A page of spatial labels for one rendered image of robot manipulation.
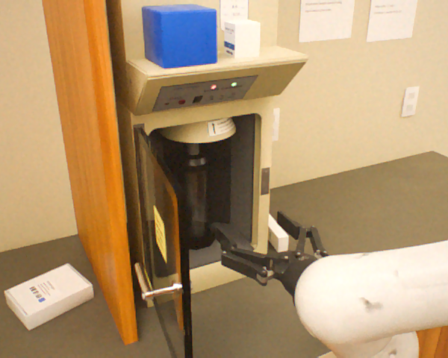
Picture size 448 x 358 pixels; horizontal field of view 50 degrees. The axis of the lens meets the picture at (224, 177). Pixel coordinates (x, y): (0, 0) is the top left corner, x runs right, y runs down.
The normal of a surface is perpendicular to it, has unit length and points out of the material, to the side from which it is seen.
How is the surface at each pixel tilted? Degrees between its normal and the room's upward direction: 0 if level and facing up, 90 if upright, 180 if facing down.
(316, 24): 90
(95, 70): 90
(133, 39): 90
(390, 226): 0
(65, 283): 0
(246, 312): 0
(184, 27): 90
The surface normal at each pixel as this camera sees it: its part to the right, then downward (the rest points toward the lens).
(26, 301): 0.00, -0.90
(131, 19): 0.45, 0.38
